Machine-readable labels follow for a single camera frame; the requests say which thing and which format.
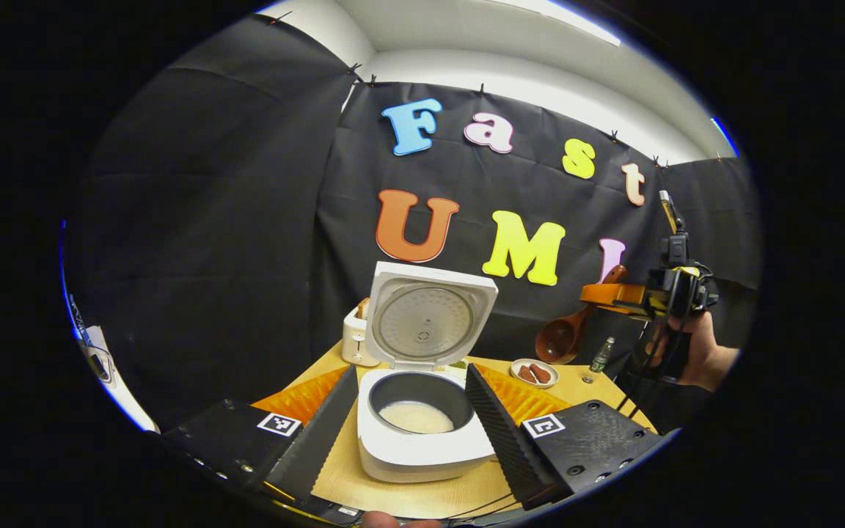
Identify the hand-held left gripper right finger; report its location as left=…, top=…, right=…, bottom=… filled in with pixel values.
left=464, top=363, right=669, bottom=512

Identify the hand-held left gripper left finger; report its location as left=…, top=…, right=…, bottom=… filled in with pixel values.
left=162, top=364, right=359, bottom=507

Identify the white side desk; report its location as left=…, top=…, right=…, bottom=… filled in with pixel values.
left=67, top=293, right=161, bottom=433

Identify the white toaster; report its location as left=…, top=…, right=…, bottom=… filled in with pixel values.
left=342, top=299, right=381, bottom=367

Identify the clear water bottle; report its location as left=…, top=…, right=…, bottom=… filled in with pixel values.
left=590, top=337, right=616, bottom=374

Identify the black backdrop cloth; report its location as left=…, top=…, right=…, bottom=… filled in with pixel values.
left=63, top=15, right=761, bottom=433

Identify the small ceiling light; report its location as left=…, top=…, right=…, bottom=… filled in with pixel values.
left=711, top=117, right=739, bottom=158

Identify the white rice cooker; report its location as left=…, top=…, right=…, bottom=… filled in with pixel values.
left=357, top=262, right=499, bottom=483

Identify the white plate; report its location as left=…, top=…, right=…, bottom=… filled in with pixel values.
left=510, top=358, right=560, bottom=389

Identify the brown wooden spoon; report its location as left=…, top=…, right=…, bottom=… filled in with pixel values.
left=535, top=265, right=629, bottom=365

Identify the long ceiling light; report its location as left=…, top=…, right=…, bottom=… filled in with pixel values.
left=507, top=0, right=623, bottom=47

